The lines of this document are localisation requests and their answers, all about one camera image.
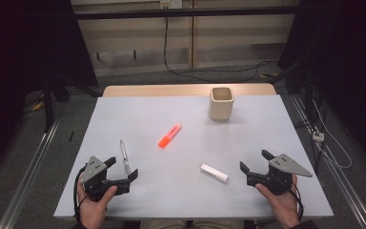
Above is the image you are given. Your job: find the orange highlighter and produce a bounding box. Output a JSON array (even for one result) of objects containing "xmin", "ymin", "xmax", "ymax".
[{"xmin": 157, "ymin": 123, "xmax": 183, "ymax": 150}]

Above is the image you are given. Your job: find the person's right hand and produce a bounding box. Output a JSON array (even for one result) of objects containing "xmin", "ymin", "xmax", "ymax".
[{"xmin": 254, "ymin": 174, "xmax": 301, "ymax": 229}]

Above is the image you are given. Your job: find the black curtain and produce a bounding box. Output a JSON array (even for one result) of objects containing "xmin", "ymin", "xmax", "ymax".
[
  {"xmin": 0, "ymin": 0, "xmax": 99, "ymax": 179},
  {"xmin": 277, "ymin": 0, "xmax": 366, "ymax": 173}
]

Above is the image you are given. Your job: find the beige square cup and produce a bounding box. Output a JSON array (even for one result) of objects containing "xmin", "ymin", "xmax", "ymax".
[{"xmin": 208, "ymin": 86, "xmax": 235, "ymax": 121}]

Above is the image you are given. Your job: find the translucent pen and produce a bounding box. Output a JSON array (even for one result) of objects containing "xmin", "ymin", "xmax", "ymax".
[{"xmin": 119, "ymin": 138, "xmax": 132, "ymax": 175}]

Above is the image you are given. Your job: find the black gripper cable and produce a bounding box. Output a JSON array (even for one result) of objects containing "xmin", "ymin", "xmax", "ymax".
[
  {"xmin": 277, "ymin": 176, "xmax": 305, "ymax": 222},
  {"xmin": 72, "ymin": 163, "xmax": 90, "ymax": 223}
]

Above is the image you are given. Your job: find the metal floor rail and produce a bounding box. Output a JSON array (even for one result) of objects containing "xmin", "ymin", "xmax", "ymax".
[
  {"xmin": 0, "ymin": 117, "xmax": 61, "ymax": 229},
  {"xmin": 290, "ymin": 94, "xmax": 366, "ymax": 229}
]

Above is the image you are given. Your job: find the person's left hand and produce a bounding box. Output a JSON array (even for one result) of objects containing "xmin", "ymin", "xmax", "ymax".
[{"xmin": 75, "ymin": 181, "xmax": 119, "ymax": 229}]

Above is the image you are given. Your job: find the white wall socket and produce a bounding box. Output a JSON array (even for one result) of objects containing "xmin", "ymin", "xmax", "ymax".
[{"xmin": 159, "ymin": 0, "xmax": 184, "ymax": 10}]

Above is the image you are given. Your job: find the beige wooden cabinet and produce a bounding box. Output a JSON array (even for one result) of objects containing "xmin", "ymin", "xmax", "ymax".
[{"xmin": 70, "ymin": 0, "xmax": 299, "ymax": 77}]

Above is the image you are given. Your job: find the black wall cable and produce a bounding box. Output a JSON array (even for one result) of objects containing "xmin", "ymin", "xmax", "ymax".
[{"xmin": 163, "ymin": 15, "xmax": 279, "ymax": 84}]

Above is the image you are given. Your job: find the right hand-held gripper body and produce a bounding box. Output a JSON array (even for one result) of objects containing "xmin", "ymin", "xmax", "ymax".
[{"xmin": 265, "ymin": 153, "xmax": 314, "ymax": 197}]

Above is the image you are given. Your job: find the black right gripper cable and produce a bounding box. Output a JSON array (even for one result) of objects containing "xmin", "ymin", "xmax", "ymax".
[{"xmin": 277, "ymin": 176, "xmax": 305, "ymax": 222}]

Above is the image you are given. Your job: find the white cable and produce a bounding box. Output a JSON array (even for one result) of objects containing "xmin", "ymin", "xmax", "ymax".
[{"xmin": 311, "ymin": 98, "xmax": 353, "ymax": 170}]

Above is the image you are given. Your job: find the black metal stand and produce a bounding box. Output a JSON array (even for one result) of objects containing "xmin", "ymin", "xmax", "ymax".
[
  {"xmin": 42, "ymin": 75, "xmax": 103, "ymax": 133},
  {"xmin": 279, "ymin": 58, "xmax": 319, "ymax": 128}
]

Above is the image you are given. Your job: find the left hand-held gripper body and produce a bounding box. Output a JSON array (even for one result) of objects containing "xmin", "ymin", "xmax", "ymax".
[{"xmin": 79, "ymin": 156, "xmax": 119, "ymax": 203}]

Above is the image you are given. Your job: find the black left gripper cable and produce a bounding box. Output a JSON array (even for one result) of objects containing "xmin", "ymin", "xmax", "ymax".
[{"xmin": 72, "ymin": 163, "xmax": 90, "ymax": 223}]

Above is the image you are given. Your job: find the black horizontal bar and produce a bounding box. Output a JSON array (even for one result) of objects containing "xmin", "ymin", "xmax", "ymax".
[{"xmin": 72, "ymin": 5, "xmax": 299, "ymax": 21}]

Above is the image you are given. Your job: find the white power strip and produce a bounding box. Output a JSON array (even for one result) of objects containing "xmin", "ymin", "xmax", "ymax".
[{"xmin": 312, "ymin": 131, "xmax": 326, "ymax": 143}]

